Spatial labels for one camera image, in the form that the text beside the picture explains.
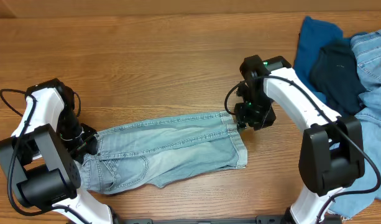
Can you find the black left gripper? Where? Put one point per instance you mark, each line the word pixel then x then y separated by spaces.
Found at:
pixel 88 142

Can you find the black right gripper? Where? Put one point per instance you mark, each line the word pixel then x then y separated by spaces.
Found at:
pixel 244 115

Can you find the light blue denim shorts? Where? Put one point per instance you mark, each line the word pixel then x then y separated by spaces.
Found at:
pixel 162 151

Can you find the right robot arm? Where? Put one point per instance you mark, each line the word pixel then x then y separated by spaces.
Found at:
pixel 329 157

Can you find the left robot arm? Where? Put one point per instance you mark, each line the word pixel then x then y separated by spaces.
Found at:
pixel 40 158

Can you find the dark navy garment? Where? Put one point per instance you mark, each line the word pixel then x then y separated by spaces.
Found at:
pixel 335 75

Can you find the blue shirt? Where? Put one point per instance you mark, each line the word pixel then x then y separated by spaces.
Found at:
pixel 314 34

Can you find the blue denim jeans pile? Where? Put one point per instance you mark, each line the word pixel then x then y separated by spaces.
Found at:
pixel 367 51

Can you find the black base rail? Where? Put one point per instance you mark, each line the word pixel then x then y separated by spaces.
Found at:
pixel 205 221

